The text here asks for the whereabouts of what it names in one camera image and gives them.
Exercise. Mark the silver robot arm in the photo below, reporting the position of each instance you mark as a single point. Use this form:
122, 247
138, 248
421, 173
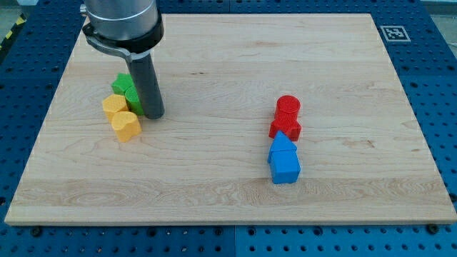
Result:
124, 28

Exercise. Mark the blue cube block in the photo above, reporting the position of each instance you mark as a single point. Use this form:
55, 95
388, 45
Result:
285, 166

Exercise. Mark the yellow heart block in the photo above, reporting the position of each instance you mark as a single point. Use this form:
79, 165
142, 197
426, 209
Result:
125, 125

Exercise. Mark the wooden board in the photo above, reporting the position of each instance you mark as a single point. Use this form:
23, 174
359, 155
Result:
362, 155

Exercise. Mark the blue triangle block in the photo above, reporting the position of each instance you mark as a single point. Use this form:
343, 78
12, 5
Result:
281, 142

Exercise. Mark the red cylinder block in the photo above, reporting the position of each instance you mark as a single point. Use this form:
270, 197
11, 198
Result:
287, 107

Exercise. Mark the red star block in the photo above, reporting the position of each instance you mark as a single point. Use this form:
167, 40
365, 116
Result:
287, 125

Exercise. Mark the green cylinder block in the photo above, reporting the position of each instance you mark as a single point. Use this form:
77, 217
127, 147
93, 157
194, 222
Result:
133, 101

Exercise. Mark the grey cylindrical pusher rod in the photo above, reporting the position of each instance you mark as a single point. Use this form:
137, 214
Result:
144, 78

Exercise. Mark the green star block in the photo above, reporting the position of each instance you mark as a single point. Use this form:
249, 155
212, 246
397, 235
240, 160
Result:
122, 83

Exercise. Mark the yellow hexagon block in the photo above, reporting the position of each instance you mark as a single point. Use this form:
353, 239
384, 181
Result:
114, 104

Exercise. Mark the white fiducial marker tag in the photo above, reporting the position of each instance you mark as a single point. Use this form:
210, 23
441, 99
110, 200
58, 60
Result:
395, 33

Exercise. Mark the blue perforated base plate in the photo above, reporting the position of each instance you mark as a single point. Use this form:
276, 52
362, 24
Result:
34, 64

